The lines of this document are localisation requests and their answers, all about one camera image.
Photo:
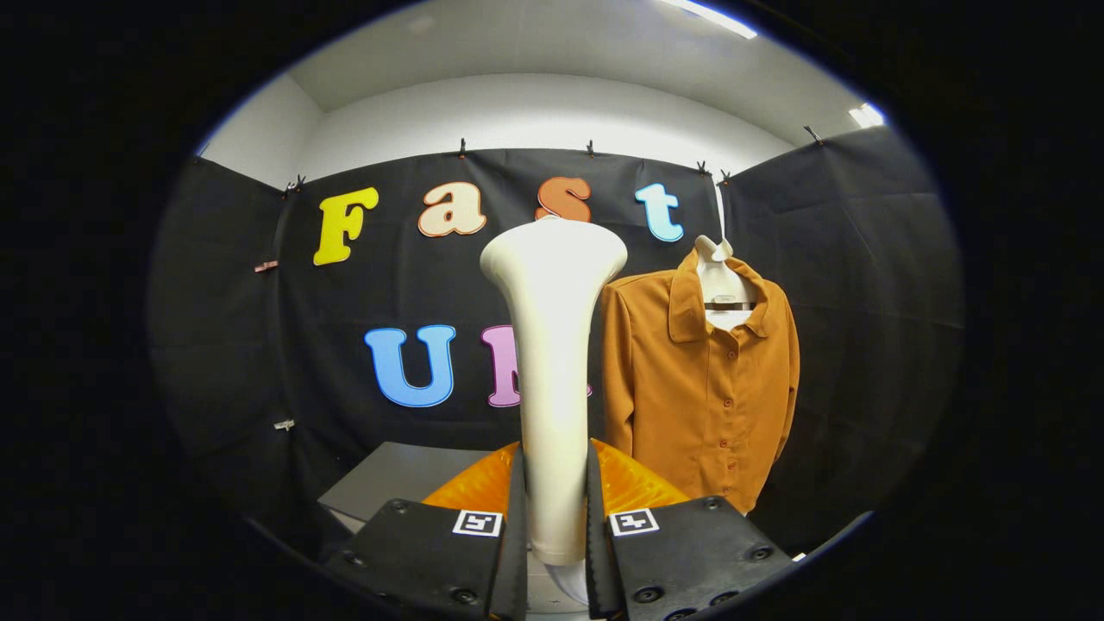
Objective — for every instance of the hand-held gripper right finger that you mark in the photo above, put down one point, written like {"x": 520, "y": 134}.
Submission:
{"x": 599, "y": 561}

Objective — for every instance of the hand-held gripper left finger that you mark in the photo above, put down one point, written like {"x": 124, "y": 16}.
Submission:
{"x": 516, "y": 569}

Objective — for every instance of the orange button-up shirt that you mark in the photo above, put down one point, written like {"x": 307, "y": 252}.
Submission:
{"x": 681, "y": 405}

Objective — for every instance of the white garment steamer head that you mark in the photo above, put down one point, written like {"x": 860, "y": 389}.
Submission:
{"x": 552, "y": 371}

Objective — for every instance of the white clothes hanger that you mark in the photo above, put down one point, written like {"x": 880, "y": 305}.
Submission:
{"x": 724, "y": 285}

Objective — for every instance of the row of black clips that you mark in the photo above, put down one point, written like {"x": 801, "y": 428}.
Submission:
{"x": 462, "y": 148}

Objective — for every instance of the small ceiling light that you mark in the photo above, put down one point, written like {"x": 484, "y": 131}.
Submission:
{"x": 867, "y": 115}

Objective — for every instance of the long ceiling light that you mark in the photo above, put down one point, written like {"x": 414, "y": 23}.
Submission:
{"x": 711, "y": 17}

